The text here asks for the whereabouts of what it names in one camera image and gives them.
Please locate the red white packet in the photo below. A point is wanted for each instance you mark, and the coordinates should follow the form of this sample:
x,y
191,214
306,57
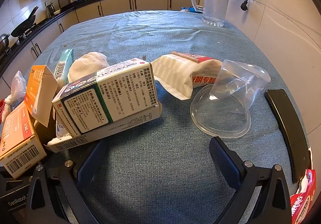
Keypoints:
x,y
303,204

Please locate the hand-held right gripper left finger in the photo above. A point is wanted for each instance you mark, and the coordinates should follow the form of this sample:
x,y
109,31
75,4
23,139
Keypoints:
x,y
87,163

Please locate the striped paper pouch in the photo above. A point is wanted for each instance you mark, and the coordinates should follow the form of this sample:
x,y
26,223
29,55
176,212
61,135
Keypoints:
x,y
173,73

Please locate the white blue medicine box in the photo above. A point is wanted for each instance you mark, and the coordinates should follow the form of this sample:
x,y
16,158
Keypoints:
x,y
112,93

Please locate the metal wok with lid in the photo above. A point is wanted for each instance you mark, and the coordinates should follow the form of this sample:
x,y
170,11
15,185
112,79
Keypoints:
x,y
3,40

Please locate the metal kettle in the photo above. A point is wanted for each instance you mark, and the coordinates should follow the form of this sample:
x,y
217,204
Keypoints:
x,y
50,10

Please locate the white sock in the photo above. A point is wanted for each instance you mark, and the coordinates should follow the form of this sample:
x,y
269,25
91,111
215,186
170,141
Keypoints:
x,y
87,63

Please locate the clear glass pitcher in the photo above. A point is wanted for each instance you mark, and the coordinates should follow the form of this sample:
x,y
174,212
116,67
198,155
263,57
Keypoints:
x,y
215,3

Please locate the clear plastic dome lid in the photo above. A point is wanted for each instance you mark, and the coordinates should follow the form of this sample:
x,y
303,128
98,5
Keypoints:
x,y
220,123

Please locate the clear plastic cup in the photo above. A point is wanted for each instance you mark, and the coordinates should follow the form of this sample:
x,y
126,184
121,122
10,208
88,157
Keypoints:
x,y
238,83

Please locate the gas stove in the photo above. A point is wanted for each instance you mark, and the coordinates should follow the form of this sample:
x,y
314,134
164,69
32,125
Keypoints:
x,y
17,40

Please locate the teal tissue packet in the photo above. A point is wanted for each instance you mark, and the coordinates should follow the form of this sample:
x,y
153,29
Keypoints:
x,y
64,63

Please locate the black remote control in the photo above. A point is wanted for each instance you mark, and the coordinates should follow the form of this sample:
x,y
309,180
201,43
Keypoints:
x,y
288,133

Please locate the crumpled white plastic bag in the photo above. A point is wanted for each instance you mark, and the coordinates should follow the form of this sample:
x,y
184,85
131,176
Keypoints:
x,y
16,86

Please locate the grey blue tablecloth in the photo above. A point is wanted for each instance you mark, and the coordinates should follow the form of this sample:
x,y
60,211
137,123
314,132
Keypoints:
x,y
163,38

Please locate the orange white barcode box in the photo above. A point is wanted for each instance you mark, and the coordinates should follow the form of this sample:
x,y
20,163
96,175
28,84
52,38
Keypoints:
x,y
17,138

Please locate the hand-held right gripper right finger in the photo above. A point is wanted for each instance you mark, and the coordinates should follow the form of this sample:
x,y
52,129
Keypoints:
x,y
225,161

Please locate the black frying pan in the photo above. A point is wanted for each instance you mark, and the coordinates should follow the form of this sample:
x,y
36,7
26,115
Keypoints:
x,y
23,25

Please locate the blue plastic packaging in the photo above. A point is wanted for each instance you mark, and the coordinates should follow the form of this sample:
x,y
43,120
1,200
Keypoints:
x,y
190,9

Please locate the beige kitchen base cabinets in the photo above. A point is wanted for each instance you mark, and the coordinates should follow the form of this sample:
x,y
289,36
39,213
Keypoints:
x,y
150,3

